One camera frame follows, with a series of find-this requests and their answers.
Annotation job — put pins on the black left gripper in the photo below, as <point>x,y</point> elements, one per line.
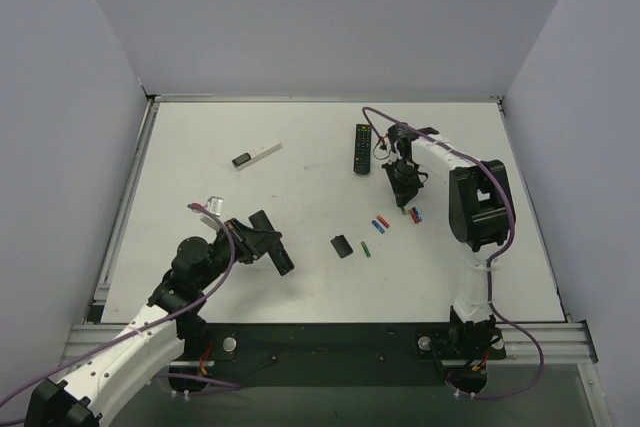
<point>264,238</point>

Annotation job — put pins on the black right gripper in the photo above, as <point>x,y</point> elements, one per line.
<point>401,181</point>

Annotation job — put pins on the plain black remote control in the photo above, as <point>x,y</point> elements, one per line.
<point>275,248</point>

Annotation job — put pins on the green yellow battery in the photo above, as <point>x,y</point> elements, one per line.
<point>365,249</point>

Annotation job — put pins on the black battery cover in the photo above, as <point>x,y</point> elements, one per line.
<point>341,246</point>

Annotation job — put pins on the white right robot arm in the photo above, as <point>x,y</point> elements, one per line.
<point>480,213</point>

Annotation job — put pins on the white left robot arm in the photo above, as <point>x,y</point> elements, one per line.
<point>105,380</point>

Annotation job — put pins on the black remote coloured buttons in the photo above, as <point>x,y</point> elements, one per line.
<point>362,149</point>

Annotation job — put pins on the white remote with display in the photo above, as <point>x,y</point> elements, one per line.
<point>252,156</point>

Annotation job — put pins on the red orange battery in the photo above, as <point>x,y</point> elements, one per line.
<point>383,221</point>

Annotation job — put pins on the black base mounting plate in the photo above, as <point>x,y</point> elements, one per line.
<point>322,370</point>

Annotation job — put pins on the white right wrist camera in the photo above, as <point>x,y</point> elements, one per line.
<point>385,149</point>

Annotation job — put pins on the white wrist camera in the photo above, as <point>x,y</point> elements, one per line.
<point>213,205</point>
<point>385,149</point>

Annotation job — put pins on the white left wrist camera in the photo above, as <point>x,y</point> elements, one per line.
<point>213,205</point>

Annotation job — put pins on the aluminium front frame rail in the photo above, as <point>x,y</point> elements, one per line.
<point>557,343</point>

